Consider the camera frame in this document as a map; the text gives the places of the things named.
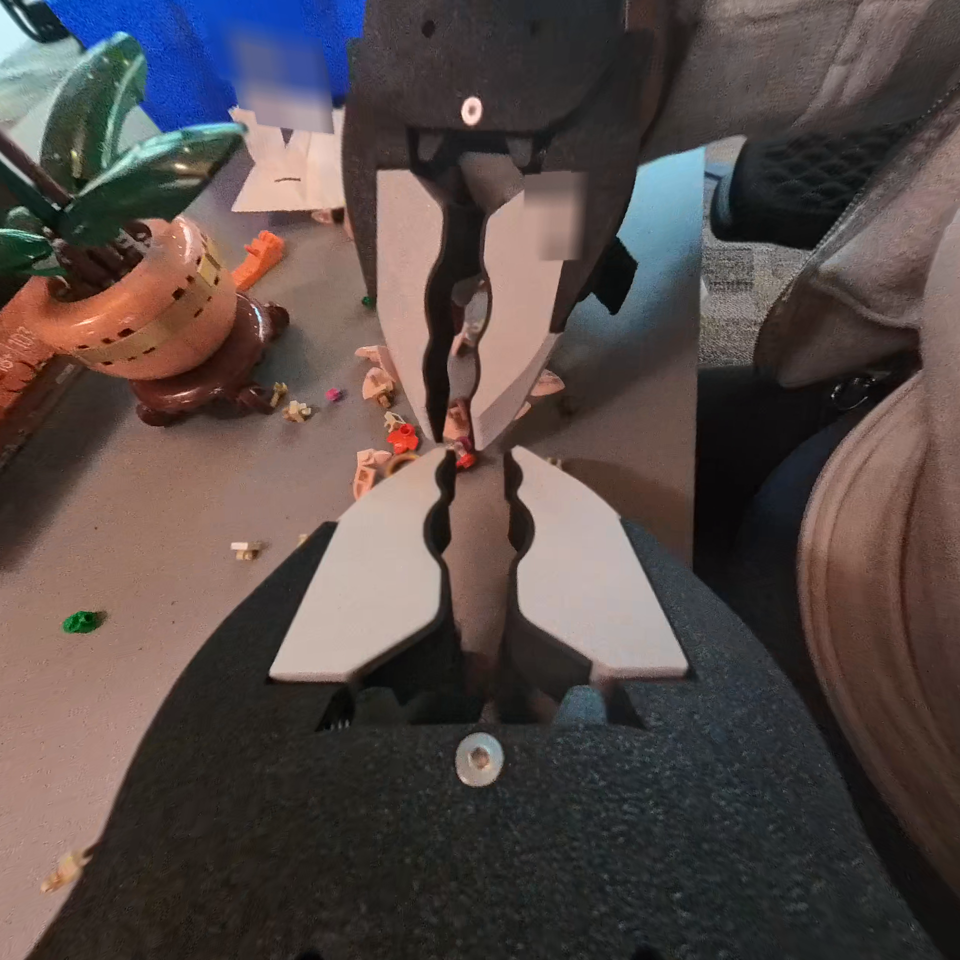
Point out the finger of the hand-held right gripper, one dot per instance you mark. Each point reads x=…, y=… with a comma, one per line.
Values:
x=517, y=330
x=401, y=285

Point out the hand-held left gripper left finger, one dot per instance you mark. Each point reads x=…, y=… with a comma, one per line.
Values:
x=367, y=592

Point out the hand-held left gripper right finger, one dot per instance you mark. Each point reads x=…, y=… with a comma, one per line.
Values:
x=585, y=592

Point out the red small brick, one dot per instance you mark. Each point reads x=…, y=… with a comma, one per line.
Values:
x=463, y=455
x=403, y=435

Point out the grey desk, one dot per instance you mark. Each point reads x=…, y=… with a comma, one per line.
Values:
x=150, y=712

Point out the scattered pale pink petal bricks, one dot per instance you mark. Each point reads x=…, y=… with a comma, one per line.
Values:
x=375, y=384

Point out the orange brick separator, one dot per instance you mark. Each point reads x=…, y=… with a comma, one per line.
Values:
x=259, y=259

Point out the person's pale shirt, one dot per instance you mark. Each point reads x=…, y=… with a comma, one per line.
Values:
x=885, y=600

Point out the blue plastic bin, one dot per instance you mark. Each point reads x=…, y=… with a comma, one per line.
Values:
x=150, y=45

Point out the black quilted cloth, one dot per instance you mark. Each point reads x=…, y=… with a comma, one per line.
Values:
x=810, y=180

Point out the person's grey jacket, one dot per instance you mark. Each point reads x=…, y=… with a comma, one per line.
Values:
x=862, y=300

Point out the orchid picture cardboard box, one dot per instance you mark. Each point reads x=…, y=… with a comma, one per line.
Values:
x=22, y=360

